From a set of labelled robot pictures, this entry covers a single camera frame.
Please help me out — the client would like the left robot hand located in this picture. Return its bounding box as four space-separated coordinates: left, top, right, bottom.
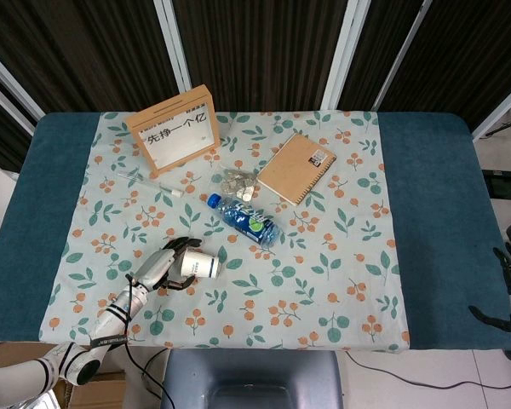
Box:
129 237 204 293

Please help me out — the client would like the white paper cup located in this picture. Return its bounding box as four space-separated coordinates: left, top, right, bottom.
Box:
179 249 222 280

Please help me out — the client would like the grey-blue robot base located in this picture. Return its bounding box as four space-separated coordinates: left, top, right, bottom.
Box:
159 349 346 409

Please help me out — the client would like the clear glass test tube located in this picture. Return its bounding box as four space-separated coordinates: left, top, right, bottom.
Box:
118 170 183 198

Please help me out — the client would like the blue plastic water bottle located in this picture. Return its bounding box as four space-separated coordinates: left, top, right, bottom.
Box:
207 193 282 247

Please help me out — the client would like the black metal stand base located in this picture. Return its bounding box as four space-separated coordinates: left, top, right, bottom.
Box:
481 169 511 200

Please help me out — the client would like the clear bag of coins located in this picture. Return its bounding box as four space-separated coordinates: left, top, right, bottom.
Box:
220 168 256 201

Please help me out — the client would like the teal table cover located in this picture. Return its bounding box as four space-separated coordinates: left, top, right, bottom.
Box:
0 111 511 353

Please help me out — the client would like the wooden framed money sign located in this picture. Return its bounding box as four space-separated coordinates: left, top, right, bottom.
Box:
125 84 221 180

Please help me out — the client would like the brown cardboard box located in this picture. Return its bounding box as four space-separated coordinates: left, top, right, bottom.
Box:
0 340 127 409

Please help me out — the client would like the floral orange fruit tablecloth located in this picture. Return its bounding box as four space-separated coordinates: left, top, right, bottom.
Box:
38 109 411 354

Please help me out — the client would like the brown spiral notebook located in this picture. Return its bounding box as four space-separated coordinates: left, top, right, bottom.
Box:
255 132 338 207

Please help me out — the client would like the dark slatted partition panel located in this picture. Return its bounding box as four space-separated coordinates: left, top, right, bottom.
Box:
338 0 431 112
0 46 44 174
0 0 188 118
172 0 350 112
385 0 511 141

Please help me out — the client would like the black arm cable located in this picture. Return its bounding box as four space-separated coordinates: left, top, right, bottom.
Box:
123 274 164 402

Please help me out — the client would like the black floor cable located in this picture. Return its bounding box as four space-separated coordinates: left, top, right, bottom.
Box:
344 351 468 389

